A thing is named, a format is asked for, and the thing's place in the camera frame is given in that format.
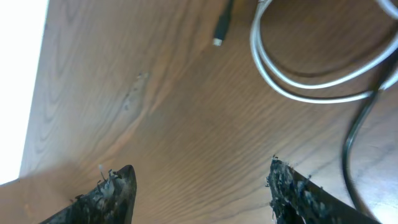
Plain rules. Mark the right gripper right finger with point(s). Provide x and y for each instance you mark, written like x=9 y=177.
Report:
x=296 y=199

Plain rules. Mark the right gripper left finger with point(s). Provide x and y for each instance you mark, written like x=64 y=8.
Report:
x=111 y=201

